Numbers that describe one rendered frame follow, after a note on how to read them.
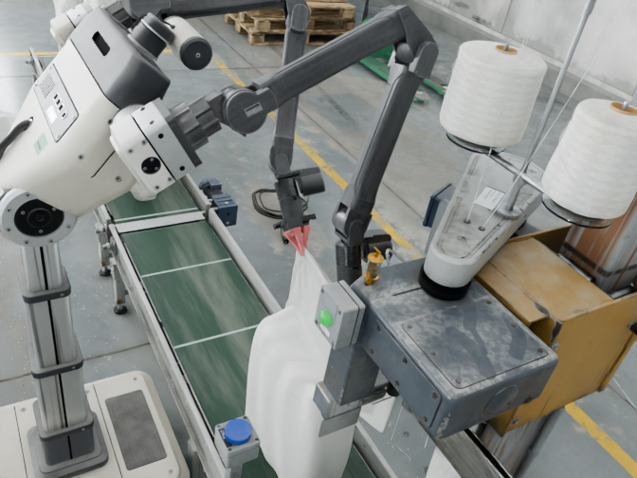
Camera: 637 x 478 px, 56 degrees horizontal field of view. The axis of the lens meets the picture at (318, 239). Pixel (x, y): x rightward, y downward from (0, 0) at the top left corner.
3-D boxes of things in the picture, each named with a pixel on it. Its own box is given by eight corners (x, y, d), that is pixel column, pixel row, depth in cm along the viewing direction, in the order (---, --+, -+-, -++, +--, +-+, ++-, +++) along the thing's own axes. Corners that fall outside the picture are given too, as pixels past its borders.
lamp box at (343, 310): (313, 321, 107) (320, 284, 102) (335, 316, 109) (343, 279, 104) (334, 351, 102) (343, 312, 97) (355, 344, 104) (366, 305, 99)
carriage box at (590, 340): (427, 353, 136) (466, 243, 118) (529, 319, 152) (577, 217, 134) (500, 438, 119) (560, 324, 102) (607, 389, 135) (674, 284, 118)
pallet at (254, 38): (223, 21, 674) (224, 8, 666) (317, 22, 729) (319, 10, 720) (250, 45, 618) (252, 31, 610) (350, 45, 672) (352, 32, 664)
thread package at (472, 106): (419, 119, 119) (443, 33, 110) (480, 114, 127) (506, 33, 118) (474, 158, 108) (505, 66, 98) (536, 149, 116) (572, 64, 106)
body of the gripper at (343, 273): (377, 294, 134) (375, 262, 133) (338, 303, 129) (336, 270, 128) (360, 287, 140) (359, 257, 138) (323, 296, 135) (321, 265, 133)
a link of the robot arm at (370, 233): (334, 209, 132) (350, 221, 125) (379, 203, 136) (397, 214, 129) (332, 257, 137) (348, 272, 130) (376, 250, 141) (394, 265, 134)
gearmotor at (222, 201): (189, 198, 311) (190, 174, 303) (215, 194, 318) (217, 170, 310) (209, 229, 291) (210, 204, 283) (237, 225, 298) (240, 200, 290)
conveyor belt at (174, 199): (38, 65, 419) (36, 52, 414) (96, 64, 438) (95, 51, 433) (118, 241, 271) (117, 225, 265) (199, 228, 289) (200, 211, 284)
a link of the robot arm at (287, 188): (272, 181, 159) (273, 177, 153) (297, 175, 160) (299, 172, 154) (279, 207, 158) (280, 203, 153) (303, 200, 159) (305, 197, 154)
